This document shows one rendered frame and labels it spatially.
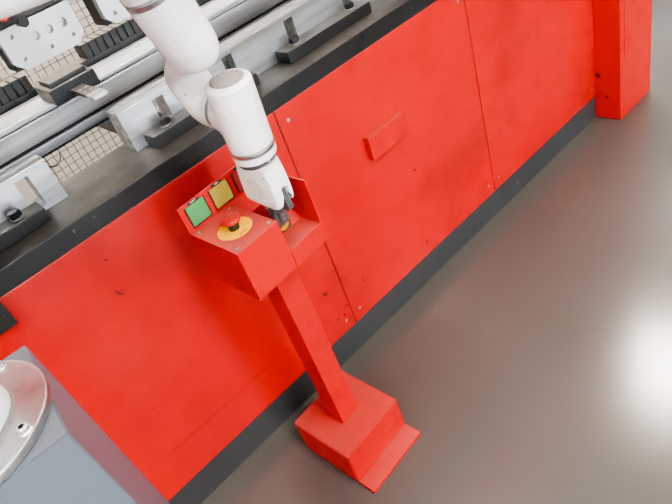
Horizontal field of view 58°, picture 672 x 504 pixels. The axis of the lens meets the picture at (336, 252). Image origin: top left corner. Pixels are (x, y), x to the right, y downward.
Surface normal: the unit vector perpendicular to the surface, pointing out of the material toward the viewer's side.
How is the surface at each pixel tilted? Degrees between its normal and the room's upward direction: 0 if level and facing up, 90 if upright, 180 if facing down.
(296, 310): 90
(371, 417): 0
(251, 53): 90
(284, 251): 90
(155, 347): 90
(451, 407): 0
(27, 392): 0
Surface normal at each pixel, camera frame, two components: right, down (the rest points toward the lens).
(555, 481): -0.29, -0.75
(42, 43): 0.66, 0.29
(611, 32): -0.69, 0.59
